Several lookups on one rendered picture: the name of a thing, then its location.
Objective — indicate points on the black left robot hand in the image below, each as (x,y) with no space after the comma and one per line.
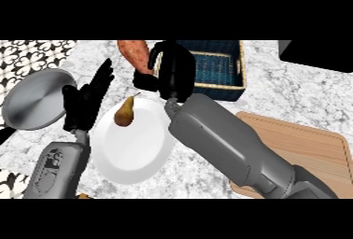
(83,105)

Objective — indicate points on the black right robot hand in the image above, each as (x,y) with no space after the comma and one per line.
(176,71)

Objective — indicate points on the orange sweet potato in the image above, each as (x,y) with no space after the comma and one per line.
(135,54)

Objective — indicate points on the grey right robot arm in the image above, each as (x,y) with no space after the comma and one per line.
(225,140)

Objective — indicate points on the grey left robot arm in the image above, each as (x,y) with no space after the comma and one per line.
(55,168)

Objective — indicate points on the blue wicker basket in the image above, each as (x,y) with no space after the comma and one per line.
(216,70)

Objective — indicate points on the wooden cutting board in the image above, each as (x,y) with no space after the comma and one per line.
(308,149)

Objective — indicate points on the brown pear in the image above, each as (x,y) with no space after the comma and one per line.
(124,115)

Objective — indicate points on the white plate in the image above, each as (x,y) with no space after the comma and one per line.
(133,149)

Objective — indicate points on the black and white patterned placemat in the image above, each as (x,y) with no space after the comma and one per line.
(27,56)
(11,185)

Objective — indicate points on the small brown object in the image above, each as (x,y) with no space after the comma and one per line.
(85,196)

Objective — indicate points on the black appliance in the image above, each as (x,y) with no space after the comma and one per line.
(321,54)

